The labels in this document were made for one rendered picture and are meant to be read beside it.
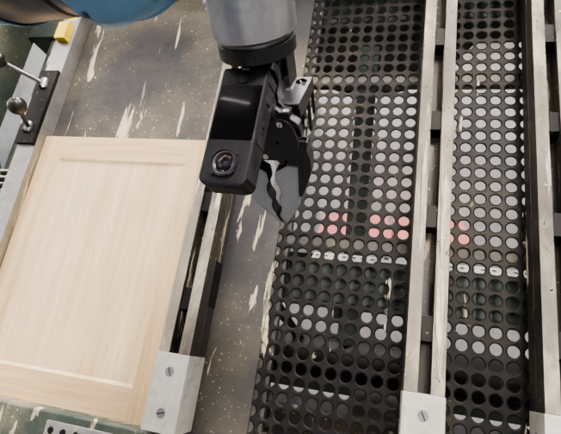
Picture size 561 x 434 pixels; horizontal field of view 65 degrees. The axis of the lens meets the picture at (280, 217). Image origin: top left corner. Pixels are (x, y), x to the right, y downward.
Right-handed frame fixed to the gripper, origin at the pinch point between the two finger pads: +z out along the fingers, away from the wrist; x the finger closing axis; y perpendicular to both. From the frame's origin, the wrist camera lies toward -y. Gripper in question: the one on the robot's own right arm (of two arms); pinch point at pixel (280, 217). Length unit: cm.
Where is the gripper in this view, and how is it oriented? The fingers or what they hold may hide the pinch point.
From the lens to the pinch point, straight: 51.3
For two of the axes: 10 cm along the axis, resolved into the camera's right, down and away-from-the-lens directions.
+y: 2.7, -6.7, 6.9
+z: 1.4, 7.4, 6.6
